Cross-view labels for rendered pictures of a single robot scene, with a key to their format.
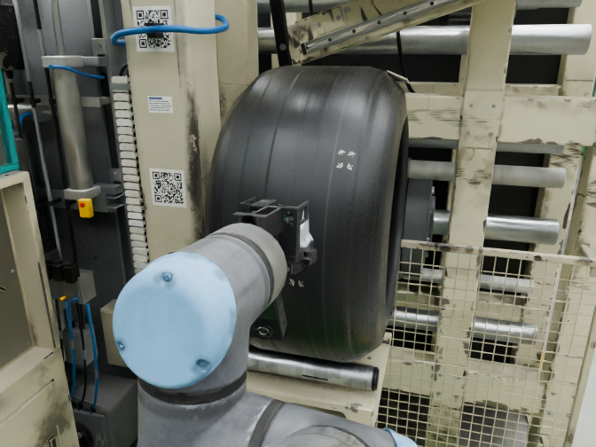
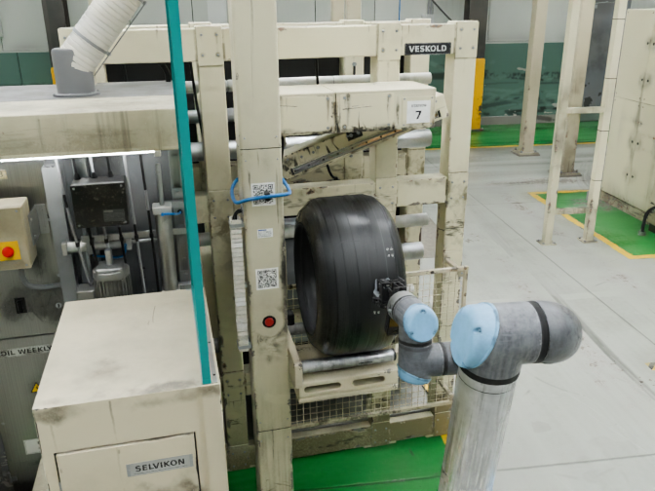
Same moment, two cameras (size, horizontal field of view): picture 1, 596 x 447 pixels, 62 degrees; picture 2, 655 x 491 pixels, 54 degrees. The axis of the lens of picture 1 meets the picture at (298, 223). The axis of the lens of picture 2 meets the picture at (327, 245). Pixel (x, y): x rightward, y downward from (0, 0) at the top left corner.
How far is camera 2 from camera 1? 1.47 m
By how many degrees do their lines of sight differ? 28
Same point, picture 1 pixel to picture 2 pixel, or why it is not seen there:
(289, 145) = (363, 249)
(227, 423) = (434, 350)
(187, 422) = (426, 351)
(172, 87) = (273, 223)
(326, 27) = (306, 158)
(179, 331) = (428, 323)
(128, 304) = (413, 321)
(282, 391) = (350, 375)
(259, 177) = (354, 267)
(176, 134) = (274, 247)
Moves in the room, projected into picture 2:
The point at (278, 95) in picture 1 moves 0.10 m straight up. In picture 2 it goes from (344, 224) to (344, 194)
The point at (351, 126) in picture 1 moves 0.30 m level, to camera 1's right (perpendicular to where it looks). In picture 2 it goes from (386, 236) to (459, 220)
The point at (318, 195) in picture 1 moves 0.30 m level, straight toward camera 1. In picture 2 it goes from (383, 270) to (441, 308)
